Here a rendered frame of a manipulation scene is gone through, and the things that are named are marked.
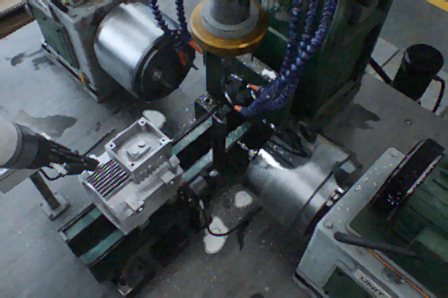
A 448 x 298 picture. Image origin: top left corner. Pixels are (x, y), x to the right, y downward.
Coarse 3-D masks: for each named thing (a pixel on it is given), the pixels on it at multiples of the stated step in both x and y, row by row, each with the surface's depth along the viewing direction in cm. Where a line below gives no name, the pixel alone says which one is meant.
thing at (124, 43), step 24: (120, 24) 129; (144, 24) 128; (168, 24) 129; (96, 48) 136; (120, 48) 128; (144, 48) 125; (168, 48) 130; (192, 48) 140; (120, 72) 131; (144, 72) 129; (168, 72) 137; (144, 96) 137
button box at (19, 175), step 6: (42, 132) 121; (48, 138) 118; (0, 174) 111; (6, 174) 112; (12, 174) 113; (18, 174) 114; (24, 174) 115; (30, 174) 116; (0, 180) 112; (6, 180) 113; (12, 180) 114; (18, 180) 115; (0, 186) 112; (6, 186) 113; (12, 186) 114; (6, 192) 114
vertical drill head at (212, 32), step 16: (208, 0) 105; (224, 0) 95; (240, 0) 96; (192, 16) 105; (208, 16) 102; (224, 16) 99; (240, 16) 99; (256, 16) 103; (192, 32) 104; (208, 32) 102; (224, 32) 100; (240, 32) 100; (256, 32) 103; (208, 48) 102; (224, 48) 100; (240, 48) 101; (256, 48) 104; (224, 64) 107
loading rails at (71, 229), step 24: (192, 144) 138; (192, 168) 131; (240, 168) 143; (96, 216) 123; (168, 216) 131; (72, 240) 121; (96, 240) 130; (120, 240) 118; (144, 240) 129; (96, 264) 116; (120, 264) 127
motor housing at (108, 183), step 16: (112, 160) 111; (96, 176) 109; (112, 176) 108; (128, 176) 109; (176, 176) 116; (96, 192) 107; (112, 192) 107; (128, 192) 109; (144, 192) 111; (160, 192) 113; (128, 208) 110; (128, 224) 110
